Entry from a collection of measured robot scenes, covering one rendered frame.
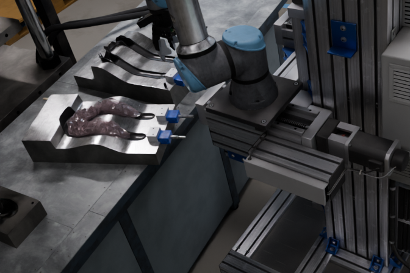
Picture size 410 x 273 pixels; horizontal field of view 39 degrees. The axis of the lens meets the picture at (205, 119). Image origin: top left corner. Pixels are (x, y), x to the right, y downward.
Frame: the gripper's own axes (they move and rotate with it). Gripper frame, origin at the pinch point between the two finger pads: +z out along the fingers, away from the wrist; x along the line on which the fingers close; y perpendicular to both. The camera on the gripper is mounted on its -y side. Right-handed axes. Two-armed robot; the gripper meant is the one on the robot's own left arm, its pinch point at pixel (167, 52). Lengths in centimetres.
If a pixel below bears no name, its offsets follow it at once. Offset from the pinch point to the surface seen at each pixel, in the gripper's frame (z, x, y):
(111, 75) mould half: 10.4, -6.9, -25.1
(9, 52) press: 23, 7, -105
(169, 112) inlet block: 14.0, -15.9, 7.5
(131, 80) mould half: 12.7, -5.4, -17.2
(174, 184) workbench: 47, -22, 4
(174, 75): 9.5, -0.9, 1.3
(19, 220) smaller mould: 14, -76, -12
